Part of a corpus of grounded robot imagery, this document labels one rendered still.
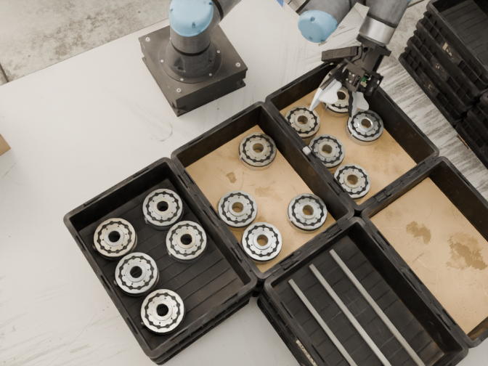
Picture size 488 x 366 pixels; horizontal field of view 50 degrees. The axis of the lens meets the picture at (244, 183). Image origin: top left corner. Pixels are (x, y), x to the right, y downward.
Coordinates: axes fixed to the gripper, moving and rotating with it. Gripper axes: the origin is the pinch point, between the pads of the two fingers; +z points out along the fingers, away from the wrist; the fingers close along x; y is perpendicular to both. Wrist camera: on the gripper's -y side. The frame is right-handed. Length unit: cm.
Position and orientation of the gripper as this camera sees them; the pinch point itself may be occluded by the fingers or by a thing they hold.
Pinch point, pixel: (329, 113)
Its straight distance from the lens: 133.3
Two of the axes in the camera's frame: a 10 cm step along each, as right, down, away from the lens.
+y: 5.2, 5.5, -6.5
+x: 7.7, 0.2, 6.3
